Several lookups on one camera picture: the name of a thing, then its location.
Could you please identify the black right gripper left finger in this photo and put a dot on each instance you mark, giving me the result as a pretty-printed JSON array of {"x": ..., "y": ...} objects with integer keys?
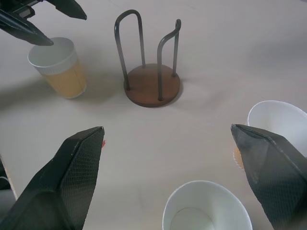
[{"x": 60, "y": 187}]

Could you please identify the ribbed white and tan paper cup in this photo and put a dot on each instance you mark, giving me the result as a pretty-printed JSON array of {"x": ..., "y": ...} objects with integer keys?
[
  {"x": 64, "y": 79},
  {"x": 204, "y": 203},
  {"x": 273, "y": 117}
]

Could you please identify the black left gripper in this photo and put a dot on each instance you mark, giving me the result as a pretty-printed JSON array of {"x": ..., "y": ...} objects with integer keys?
[{"x": 24, "y": 8}]

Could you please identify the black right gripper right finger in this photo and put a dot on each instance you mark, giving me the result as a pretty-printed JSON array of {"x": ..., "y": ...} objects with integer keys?
[{"x": 275, "y": 172}]

